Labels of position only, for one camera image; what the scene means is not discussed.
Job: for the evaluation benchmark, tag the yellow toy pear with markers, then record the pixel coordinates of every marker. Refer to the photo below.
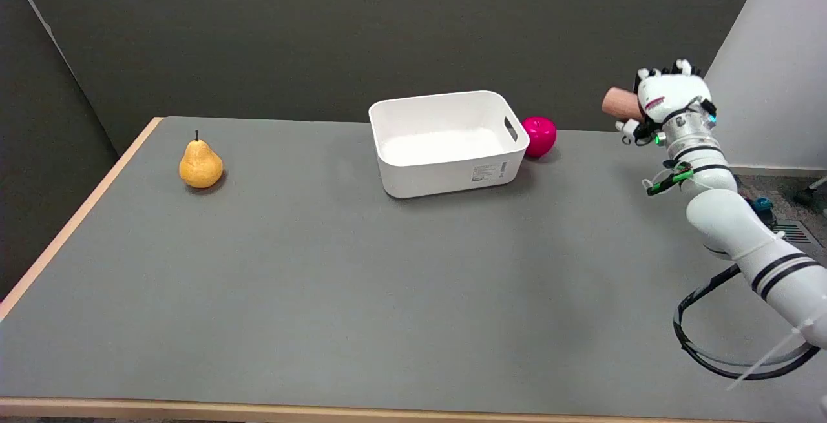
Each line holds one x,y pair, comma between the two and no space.
200,163

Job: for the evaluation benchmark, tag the magenta toy apple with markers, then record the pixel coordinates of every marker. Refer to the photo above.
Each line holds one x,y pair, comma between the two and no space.
540,135

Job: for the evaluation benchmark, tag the white plastic box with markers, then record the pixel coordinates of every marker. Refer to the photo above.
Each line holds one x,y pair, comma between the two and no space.
449,142

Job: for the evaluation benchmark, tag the blue and black device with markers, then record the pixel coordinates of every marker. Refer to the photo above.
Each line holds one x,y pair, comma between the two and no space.
762,207

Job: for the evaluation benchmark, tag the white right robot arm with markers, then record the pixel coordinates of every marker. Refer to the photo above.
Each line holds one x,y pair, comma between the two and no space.
743,216

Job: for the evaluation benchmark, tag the wooden cylinder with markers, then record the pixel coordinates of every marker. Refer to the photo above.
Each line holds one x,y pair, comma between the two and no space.
621,103

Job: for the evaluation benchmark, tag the floor vent grille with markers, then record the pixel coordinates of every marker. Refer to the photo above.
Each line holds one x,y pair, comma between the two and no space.
796,233

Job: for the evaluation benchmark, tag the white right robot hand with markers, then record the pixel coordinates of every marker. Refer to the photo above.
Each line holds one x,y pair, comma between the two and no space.
672,97

